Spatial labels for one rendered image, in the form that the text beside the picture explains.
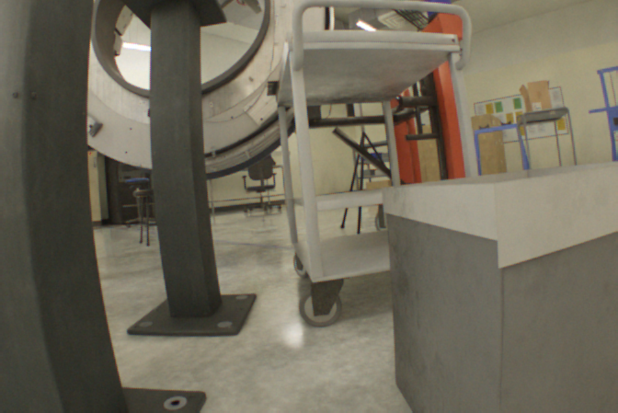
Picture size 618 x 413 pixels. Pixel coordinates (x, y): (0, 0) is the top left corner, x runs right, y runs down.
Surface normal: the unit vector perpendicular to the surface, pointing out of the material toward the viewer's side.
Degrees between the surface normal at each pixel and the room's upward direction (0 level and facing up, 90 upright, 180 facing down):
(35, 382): 90
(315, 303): 90
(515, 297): 90
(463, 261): 90
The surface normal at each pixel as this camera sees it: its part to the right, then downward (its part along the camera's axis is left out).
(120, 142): 0.14, -0.06
